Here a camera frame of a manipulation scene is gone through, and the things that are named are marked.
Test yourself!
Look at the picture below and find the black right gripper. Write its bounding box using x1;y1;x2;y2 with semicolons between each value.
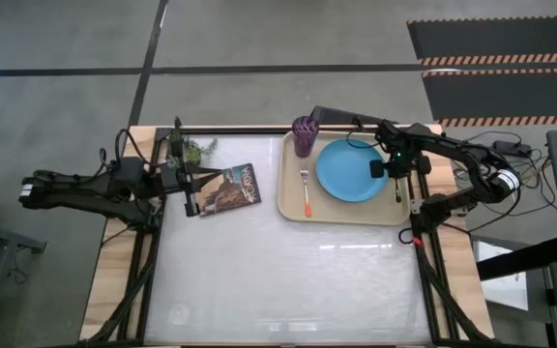
368;143;433;181

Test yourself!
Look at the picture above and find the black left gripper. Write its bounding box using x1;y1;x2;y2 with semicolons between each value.
161;160;225;218

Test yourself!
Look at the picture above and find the blue round plate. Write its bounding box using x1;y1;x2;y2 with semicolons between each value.
315;138;391;204

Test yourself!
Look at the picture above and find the metal fork orange handle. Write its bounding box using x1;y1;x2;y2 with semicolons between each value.
299;167;314;218

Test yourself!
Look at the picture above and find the purple plastic cup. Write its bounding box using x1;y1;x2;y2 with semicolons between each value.
291;115;321;160

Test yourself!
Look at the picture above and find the beige plastic tray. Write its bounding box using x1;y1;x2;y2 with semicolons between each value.
277;129;411;227

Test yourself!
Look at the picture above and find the small green potted plant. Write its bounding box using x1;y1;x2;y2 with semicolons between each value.
180;136;220;166

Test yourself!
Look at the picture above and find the Acadia picture book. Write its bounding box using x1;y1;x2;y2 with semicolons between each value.
192;162;263;218

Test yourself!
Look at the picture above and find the black angled panel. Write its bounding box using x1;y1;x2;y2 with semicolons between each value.
308;104;399;129

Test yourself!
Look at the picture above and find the black power adapter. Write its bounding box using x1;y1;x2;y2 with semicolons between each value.
493;139;534;158

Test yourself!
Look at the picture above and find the black hazard-striped floor mat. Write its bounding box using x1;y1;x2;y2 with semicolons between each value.
406;15;557;68
421;67;557;129

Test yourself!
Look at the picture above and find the white translucent table mat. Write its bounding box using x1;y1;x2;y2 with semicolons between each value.
143;134;432;345

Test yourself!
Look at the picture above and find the black crossbeam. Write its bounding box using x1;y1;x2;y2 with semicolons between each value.
475;235;557;282

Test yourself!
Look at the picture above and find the white paper sheet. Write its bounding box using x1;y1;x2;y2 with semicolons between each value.
471;240;530;312

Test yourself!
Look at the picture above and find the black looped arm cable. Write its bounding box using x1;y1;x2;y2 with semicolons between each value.
97;128;154;168

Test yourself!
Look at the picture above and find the black aluminium table frame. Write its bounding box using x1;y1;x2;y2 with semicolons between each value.
79;123;495;348

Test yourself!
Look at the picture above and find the black cable tangle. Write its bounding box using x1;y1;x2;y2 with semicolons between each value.
450;130;557;233

